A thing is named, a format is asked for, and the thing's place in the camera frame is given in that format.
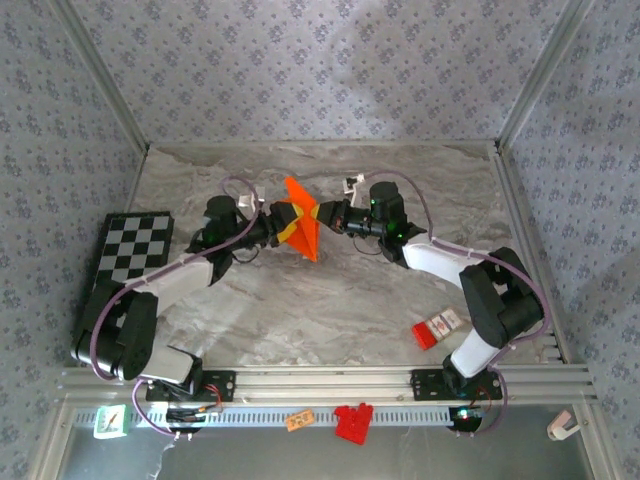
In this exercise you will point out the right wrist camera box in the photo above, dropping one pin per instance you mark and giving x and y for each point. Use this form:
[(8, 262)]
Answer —
[(352, 186)]

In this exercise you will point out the green white card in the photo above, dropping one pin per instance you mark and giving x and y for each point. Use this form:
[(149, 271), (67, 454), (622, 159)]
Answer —
[(110, 422)]

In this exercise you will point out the pink plastic hook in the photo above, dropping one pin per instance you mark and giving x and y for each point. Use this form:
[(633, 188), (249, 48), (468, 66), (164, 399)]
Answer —
[(560, 427)]

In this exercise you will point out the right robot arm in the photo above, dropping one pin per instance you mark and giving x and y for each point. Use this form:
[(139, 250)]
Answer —
[(500, 305)]

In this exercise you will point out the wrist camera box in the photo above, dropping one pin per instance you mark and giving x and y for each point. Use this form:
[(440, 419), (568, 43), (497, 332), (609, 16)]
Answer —
[(352, 186), (260, 192)]

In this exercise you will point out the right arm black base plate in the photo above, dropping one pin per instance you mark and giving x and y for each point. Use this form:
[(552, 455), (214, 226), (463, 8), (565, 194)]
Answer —
[(425, 385)]

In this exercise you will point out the aluminium side rail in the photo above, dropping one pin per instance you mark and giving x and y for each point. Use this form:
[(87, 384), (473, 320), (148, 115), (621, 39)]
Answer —
[(515, 200), (137, 185)]

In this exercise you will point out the aluminium frame post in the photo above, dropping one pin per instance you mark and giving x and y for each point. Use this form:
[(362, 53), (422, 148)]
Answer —
[(542, 75), (102, 75)]

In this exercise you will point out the red and white small box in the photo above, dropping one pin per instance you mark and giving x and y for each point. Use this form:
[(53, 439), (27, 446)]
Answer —
[(424, 336)]

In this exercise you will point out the grey metal sheet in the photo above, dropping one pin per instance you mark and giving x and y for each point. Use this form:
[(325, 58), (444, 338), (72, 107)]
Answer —
[(350, 460)]

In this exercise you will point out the long aluminium base rail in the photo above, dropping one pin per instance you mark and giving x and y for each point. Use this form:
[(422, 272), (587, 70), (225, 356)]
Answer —
[(320, 385)]

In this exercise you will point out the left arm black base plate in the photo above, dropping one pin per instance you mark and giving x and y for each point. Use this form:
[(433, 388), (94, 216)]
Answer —
[(227, 385)]

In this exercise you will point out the black grey checkerboard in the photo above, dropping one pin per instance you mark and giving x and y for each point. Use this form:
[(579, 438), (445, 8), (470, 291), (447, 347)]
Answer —
[(135, 245)]

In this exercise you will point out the orange paper tag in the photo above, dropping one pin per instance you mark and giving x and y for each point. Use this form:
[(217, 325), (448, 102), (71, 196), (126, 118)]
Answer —
[(300, 420)]

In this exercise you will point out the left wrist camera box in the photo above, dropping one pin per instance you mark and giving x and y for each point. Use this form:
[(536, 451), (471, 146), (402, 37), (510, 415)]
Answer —
[(260, 192)]

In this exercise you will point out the red toy brick block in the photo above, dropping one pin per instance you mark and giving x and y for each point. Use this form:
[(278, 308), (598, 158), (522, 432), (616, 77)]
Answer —
[(354, 424)]

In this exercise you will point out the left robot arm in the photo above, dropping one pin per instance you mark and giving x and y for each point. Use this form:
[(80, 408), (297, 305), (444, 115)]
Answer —
[(120, 345)]

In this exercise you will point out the orange square paper sheet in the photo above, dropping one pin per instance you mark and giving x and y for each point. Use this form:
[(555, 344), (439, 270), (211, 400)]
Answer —
[(305, 235)]

